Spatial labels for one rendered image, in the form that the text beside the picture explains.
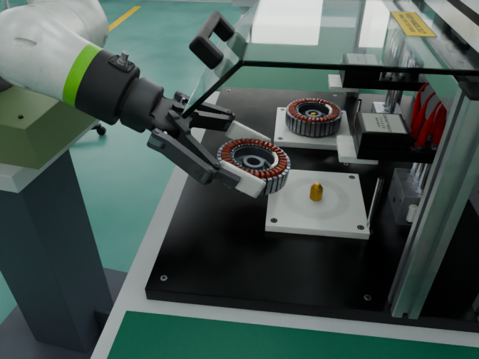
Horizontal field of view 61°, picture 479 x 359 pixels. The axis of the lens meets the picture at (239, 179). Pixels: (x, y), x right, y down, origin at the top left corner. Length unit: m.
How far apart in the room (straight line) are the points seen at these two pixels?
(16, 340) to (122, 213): 0.66
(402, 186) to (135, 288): 0.41
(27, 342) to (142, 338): 1.03
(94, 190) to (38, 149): 1.23
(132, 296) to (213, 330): 0.12
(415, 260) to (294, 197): 0.25
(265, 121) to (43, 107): 0.44
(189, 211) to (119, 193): 1.38
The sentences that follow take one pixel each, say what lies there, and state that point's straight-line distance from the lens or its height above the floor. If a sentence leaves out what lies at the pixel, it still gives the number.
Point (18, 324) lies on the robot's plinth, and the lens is 1.60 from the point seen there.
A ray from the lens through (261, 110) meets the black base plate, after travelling 0.94.
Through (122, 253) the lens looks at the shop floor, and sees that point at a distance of 1.71.
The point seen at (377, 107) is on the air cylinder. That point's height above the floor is 0.82.
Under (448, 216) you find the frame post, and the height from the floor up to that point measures 0.93.
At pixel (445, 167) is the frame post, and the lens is 0.40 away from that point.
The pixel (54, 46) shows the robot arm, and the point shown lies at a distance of 0.60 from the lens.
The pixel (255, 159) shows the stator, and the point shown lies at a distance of 0.63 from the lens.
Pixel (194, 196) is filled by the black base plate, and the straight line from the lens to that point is 0.68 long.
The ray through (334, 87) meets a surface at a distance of 0.80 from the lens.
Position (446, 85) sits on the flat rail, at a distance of 0.45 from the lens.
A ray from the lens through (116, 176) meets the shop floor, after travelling 2.13.
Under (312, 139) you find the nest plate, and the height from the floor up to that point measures 0.78.
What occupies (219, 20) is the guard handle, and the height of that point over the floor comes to 1.06.
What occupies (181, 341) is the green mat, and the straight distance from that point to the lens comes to 0.52.
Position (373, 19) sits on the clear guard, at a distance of 0.51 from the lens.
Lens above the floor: 1.19
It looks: 36 degrees down
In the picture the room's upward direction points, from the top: straight up
